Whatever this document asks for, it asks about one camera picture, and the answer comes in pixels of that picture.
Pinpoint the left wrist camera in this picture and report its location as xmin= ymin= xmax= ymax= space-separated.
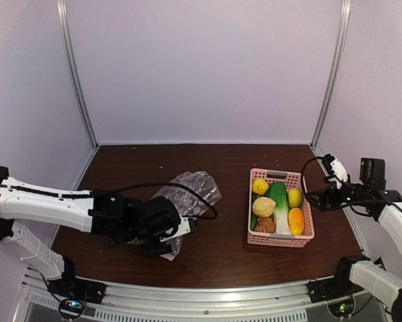
xmin=159 ymin=218 xmax=198 ymax=242

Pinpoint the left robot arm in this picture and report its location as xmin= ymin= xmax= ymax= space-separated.
xmin=0 ymin=166 xmax=191 ymax=298

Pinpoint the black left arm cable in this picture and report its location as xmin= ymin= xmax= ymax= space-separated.
xmin=0 ymin=180 xmax=219 ymax=221

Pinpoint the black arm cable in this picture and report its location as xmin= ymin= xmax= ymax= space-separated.
xmin=300 ymin=156 xmax=332 ymax=212
xmin=0 ymin=180 xmax=219 ymax=221

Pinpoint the right aluminium frame post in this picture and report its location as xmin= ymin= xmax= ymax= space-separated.
xmin=310 ymin=0 xmax=352 ymax=152

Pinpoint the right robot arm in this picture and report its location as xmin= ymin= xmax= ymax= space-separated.
xmin=303 ymin=154 xmax=402 ymax=321

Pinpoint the right round circuit board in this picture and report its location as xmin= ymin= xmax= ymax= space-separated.
xmin=327 ymin=298 xmax=355 ymax=319

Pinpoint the pink plastic basket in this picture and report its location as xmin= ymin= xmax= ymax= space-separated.
xmin=247 ymin=168 xmax=315 ymax=248

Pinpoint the pale yellow walnut-shaped toy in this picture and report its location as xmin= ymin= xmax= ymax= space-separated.
xmin=252 ymin=197 xmax=277 ymax=219

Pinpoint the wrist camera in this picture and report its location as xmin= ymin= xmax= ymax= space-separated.
xmin=159 ymin=218 xmax=198 ymax=242
xmin=321 ymin=154 xmax=350 ymax=189

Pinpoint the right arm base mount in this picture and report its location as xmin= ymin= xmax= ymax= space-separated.
xmin=305 ymin=277 xmax=363 ymax=303

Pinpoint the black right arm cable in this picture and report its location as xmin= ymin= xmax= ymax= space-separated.
xmin=300 ymin=156 xmax=332 ymax=212

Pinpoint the yellow lemon toy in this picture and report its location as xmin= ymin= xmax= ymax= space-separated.
xmin=288 ymin=189 xmax=303 ymax=208
xmin=251 ymin=178 xmax=269 ymax=196

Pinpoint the green bok choy toy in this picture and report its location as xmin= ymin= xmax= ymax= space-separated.
xmin=268 ymin=182 xmax=291 ymax=235

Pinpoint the clear zip top bag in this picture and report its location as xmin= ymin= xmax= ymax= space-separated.
xmin=154 ymin=171 xmax=221 ymax=262

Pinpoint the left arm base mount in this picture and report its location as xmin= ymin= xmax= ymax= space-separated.
xmin=48 ymin=278 xmax=107 ymax=305

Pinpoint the orange mango toy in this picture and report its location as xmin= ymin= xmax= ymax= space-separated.
xmin=288 ymin=208 xmax=305 ymax=235

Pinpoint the green cucumber toy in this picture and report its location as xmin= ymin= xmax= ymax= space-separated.
xmin=250 ymin=193 xmax=258 ymax=231

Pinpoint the round circuit board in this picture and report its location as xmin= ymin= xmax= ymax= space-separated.
xmin=58 ymin=299 xmax=85 ymax=320
xmin=327 ymin=298 xmax=355 ymax=319

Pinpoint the aluminium frame post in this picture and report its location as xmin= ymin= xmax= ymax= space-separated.
xmin=310 ymin=0 xmax=352 ymax=152
xmin=56 ymin=0 xmax=99 ymax=150

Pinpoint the left round circuit board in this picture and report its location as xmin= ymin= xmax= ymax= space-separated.
xmin=58 ymin=299 xmax=85 ymax=320

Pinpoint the brown croissant toy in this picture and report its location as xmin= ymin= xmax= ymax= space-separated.
xmin=254 ymin=217 xmax=276 ymax=233

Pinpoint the front aluminium rail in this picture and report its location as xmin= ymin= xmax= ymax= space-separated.
xmin=19 ymin=276 xmax=395 ymax=322

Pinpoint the left aluminium frame post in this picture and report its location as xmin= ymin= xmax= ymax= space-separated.
xmin=56 ymin=0 xmax=99 ymax=150

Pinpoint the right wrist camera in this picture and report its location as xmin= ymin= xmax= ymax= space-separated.
xmin=321 ymin=154 xmax=350 ymax=189

